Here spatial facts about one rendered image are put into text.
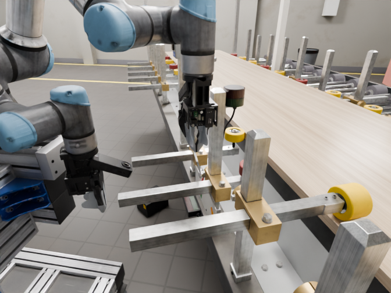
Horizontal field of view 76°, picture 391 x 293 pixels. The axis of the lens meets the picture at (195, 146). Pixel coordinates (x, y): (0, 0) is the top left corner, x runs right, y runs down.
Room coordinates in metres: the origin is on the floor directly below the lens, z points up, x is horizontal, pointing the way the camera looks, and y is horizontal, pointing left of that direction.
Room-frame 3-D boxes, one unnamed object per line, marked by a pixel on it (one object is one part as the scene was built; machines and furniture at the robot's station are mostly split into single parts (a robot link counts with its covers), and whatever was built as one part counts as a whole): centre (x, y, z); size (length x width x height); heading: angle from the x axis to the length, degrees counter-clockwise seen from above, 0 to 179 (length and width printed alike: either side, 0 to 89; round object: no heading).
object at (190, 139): (0.57, 0.01, 1.04); 0.06 x 0.03 x 0.09; 14
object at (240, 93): (0.69, -0.11, 1.13); 0.06 x 0.06 x 0.02
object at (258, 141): (0.43, -0.12, 0.89); 0.03 x 0.03 x 0.48; 14
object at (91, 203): (0.53, 0.28, 0.86); 0.06 x 0.03 x 0.09; 104
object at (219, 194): (0.66, -0.07, 0.84); 0.13 x 0.06 x 0.05; 14
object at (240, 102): (0.69, -0.11, 1.11); 0.06 x 0.06 x 0.02
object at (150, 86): (1.84, 0.27, 0.84); 0.43 x 0.03 x 0.04; 104
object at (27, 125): (0.47, 0.35, 1.12); 0.11 x 0.11 x 0.08; 58
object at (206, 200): (0.70, -0.03, 0.75); 0.26 x 0.01 x 0.10; 14
